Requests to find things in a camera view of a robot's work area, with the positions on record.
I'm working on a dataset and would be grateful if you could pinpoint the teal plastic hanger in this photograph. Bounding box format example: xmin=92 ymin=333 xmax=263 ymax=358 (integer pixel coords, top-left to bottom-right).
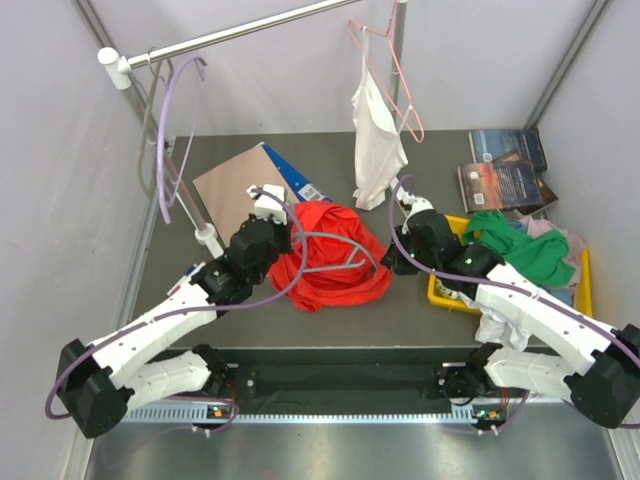
xmin=292 ymin=231 xmax=378 ymax=275

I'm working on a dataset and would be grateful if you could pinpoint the red tank top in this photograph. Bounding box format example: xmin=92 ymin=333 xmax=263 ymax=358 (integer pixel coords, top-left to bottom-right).
xmin=287 ymin=201 xmax=392 ymax=313

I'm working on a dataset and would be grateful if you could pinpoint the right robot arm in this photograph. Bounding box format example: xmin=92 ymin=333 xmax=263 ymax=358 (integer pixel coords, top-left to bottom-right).
xmin=383 ymin=199 xmax=639 ymax=429

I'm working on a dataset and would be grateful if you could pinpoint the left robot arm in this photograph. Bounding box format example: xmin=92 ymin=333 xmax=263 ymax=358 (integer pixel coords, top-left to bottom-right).
xmin=48 ymin=211 xmax=296 ymax=439

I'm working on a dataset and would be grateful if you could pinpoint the purple plastic hanger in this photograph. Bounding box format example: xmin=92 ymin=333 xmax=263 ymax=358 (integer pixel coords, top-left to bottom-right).
xmin=156 ymin=56 xmax=207 ymax=225

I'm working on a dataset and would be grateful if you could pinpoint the white tank top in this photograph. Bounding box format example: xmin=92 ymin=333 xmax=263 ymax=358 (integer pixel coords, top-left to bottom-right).
xmin=351 ymin=29 xmax=408 ymax=211

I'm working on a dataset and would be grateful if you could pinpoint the grey plastic hanger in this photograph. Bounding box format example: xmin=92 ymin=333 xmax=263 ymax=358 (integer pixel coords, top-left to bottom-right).
xmin=136 ymin=60 xmax=166 ymax=199

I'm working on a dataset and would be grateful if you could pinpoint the yellow plastic bin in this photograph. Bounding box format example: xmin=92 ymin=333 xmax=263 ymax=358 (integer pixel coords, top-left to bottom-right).
xmin=426 ymin=215 xmax=593 ymax=316

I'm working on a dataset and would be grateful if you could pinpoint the blue cap marker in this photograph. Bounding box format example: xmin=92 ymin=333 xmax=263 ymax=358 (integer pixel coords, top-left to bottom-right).
xmin=185 ymin=262 xmax=207 ymax=277

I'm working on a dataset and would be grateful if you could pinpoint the red cap marker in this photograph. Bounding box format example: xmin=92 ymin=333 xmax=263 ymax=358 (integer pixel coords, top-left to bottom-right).
xmin=167 ymin=283 xmax=182 ymax=297

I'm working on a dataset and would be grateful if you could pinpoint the lilac garment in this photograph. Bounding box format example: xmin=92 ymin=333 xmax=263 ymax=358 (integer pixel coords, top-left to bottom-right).
xmin=519 ymin=216 xmax=586 ymax=289

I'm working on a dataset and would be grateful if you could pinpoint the blue cover book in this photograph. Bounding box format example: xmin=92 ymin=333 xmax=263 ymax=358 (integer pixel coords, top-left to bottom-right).
xmin=468 ymin=129 xmax=548 ymax=172

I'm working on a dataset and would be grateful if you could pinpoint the green garment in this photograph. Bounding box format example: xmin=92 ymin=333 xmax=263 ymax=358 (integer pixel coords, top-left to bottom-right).
xmin=459 ymin=209 xmax=576 ymax=287

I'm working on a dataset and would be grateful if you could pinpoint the dark brown cover book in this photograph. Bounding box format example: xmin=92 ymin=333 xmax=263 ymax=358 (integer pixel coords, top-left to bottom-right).
xmin=495 ymin=150 xmax=558 ymax=217

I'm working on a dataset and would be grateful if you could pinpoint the silver clothes rack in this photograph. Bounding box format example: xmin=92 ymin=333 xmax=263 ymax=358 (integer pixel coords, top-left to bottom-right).
xmin=96 ymin=0 xmax=420 ymax=259

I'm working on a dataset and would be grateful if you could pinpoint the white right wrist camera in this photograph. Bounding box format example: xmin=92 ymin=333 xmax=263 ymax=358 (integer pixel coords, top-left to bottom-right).
xmin=396 ymin=191 xmax=434 ymax=219

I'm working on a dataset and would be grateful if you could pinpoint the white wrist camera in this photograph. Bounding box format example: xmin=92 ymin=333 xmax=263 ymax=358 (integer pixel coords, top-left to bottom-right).
xmin=396 ymin=191 xmax=434 ymax=219
xmin=246 ymin=184 xmax=287 ymax=225

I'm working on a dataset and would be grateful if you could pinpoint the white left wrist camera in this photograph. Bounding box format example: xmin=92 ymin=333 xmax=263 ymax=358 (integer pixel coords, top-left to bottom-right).
xmin=246 ymin=184 xmax=287 ymax=225

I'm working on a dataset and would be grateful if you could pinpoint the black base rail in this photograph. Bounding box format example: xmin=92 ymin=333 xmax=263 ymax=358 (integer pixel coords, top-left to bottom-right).
xmin=149 ymin=344 xmax=531 ymax=416

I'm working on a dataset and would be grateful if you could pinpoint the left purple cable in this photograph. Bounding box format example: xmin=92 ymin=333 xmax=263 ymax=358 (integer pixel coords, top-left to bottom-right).
xmin=44 ymin=198 xmax=308 ymax=420

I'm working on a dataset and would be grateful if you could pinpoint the pink wire hanger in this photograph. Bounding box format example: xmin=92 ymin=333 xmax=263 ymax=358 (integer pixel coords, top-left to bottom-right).
xmin=348 ymin=1 xmax=425 ymax=144

